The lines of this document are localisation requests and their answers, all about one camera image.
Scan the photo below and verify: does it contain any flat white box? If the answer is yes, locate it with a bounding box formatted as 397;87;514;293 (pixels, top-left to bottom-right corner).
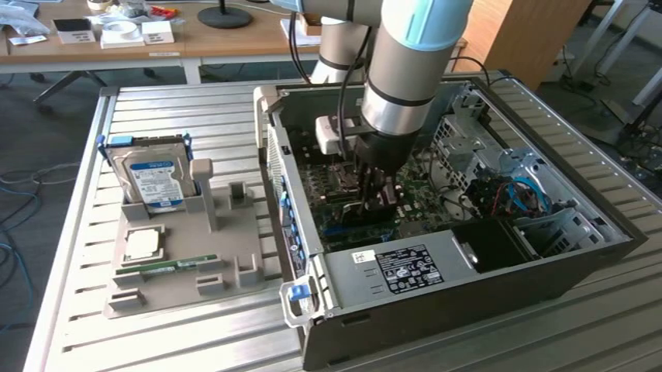
99;29;147;50

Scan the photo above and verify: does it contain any white floor cable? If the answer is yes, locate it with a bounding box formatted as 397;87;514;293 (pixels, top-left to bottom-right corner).
0;162;82;186

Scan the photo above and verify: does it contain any green motherboard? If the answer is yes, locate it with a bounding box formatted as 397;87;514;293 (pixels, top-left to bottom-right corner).
297;141;457;253

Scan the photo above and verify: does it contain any white label card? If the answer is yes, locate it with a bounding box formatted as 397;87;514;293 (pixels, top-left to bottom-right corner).
7;34;49;47

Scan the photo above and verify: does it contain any white box with black top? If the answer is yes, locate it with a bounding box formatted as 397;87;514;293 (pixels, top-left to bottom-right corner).
54;18;98;45

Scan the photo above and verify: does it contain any black lamp base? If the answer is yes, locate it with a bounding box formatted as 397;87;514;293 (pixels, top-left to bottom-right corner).
198;0;254;29

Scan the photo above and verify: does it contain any black open PC case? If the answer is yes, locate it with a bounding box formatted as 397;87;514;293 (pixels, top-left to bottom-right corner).
251;75;648;371

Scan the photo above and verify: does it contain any black graphics card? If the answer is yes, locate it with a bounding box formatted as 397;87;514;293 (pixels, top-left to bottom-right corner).
330;193;402;238

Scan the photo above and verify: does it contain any wooden cabinet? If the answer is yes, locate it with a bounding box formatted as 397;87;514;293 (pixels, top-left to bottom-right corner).
454;0;594;91

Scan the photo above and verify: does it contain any hard disk with blue label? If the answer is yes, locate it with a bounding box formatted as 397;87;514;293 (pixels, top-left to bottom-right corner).
97;133;201;215

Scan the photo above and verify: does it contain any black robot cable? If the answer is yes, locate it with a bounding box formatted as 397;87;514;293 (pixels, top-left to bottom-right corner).
287;11;376;156

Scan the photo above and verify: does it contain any CPU socket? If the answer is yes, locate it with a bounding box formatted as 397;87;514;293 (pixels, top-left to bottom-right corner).
329;161;364;191

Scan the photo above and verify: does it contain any black wheeled stand leg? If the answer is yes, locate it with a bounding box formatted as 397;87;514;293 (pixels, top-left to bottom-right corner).
30;69;159;115

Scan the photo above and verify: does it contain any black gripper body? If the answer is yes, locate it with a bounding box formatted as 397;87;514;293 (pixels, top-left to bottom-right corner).
353;130;417;174

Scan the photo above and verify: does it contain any small cardboard box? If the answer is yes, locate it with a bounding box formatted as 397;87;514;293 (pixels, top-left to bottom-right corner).
302;13;325;38

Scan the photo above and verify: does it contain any thin black wire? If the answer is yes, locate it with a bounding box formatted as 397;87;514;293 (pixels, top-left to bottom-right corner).
440;184;481;222

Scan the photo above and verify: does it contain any grey chipset heatsink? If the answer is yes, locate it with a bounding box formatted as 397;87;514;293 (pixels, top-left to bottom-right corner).
398;222;440;240

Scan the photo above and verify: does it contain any white table frame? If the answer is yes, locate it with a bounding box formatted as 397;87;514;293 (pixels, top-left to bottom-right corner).
566;0;662;105

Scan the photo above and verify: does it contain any white paper stack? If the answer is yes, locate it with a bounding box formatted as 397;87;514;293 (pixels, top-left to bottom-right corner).
281;18;325;48

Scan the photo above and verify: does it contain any wooden desk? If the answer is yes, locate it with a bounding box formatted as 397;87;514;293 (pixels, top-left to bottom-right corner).
0;0;470;74

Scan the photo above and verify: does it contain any bare green RAM stick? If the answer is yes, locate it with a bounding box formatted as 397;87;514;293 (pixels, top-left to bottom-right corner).
114;253;219;277

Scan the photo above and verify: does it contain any silver CPU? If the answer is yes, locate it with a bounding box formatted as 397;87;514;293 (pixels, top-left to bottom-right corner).
123;229;162;260

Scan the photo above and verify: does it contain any grey power supply unit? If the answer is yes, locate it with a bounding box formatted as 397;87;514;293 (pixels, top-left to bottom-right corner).
321;231;478;308

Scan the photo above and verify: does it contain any grey parts rack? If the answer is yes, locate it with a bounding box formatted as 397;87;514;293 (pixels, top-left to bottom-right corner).
103;157;269;319

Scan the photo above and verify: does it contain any blue floor cable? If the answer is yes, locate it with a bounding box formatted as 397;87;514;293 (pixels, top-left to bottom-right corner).
0;185;41;330

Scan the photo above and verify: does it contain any plain white box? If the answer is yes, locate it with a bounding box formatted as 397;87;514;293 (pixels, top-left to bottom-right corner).
141;20;175;44

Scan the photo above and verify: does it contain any silver disk bay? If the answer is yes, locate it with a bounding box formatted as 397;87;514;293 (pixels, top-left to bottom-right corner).
512;207;606;259

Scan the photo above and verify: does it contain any bag of dark parts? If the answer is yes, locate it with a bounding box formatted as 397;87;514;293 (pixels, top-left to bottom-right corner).
111;0;151;20

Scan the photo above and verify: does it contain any metal drive cage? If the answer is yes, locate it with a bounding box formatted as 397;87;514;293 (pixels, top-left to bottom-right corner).
426;91;545;202

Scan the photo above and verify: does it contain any clear plastic bag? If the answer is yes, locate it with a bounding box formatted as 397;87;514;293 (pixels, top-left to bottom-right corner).
0;2;53;36

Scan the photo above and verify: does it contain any red and black twisted wire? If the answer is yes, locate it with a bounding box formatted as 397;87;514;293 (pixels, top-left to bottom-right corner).
490;184;518;216

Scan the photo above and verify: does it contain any black cable behind case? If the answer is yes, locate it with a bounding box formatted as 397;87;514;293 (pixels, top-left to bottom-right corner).
448;57;518;87

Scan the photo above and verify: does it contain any white tape roll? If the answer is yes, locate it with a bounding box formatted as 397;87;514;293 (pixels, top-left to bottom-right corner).
103;21;142;40

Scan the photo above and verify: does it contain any blue wire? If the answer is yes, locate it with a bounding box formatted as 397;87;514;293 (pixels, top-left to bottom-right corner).
504;176;553;216

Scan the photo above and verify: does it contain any black floor cable bundle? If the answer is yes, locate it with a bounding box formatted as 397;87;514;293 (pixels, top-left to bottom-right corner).
600;96;662;187

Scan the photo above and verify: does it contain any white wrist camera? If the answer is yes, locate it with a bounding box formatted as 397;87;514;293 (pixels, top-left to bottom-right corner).
315;115;372;155

